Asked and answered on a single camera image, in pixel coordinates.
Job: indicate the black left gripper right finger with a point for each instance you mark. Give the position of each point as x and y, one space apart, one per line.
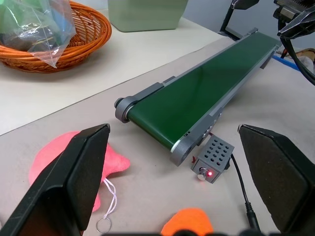
283 177

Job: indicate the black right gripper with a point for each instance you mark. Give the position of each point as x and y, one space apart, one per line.
286 11

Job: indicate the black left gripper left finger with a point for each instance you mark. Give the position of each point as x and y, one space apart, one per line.
61 186

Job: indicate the grey control box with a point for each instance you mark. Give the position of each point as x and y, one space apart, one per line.
214 157

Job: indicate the green conveyor belt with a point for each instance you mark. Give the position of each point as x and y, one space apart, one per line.
197 98

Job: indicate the beige plush toy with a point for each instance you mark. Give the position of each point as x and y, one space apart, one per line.
307 56

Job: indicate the blue strip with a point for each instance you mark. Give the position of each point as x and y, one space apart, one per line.
286 61

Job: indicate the pink plush toy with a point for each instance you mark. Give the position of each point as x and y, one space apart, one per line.
113 162

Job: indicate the black metal stand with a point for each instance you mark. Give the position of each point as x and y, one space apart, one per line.
227 22

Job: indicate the orange plush toy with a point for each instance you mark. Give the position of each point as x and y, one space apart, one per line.
189 222

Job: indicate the clear plastic bag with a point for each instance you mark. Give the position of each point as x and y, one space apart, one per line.
53 41

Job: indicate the pale green plastic container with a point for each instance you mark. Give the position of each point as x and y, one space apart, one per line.
147 14

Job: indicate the orange wicker basket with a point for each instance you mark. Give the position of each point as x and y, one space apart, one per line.
91 34

